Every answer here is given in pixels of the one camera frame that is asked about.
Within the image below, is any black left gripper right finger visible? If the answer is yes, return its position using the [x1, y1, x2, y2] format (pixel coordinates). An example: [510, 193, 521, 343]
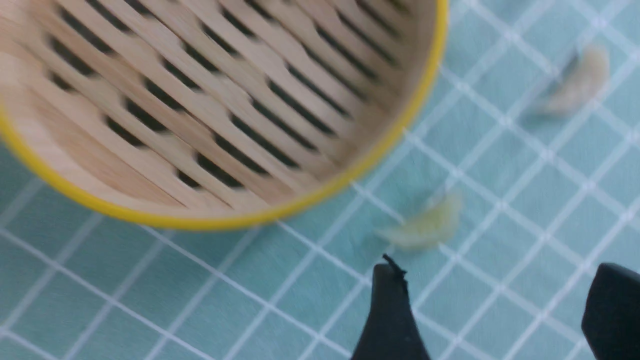
[581, 262, 640, 360]

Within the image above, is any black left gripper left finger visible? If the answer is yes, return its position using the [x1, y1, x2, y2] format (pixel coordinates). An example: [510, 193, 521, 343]
[351, 254, 431, 360]

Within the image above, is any pale green dumpling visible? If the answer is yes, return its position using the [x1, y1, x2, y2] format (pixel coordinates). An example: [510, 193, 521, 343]
[375, 193, 464, 251]

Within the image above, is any white dumpling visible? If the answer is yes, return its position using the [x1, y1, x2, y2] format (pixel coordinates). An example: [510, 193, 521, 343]
[534, 44, 611, 116]

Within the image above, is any bamboo steamer tray yellow rim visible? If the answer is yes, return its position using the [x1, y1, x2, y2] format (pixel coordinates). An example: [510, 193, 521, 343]
[1, 0, 449, 230]

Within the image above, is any green checkered tablecloth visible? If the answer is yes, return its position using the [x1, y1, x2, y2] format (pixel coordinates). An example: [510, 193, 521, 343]
[0, 0, 640, 360]

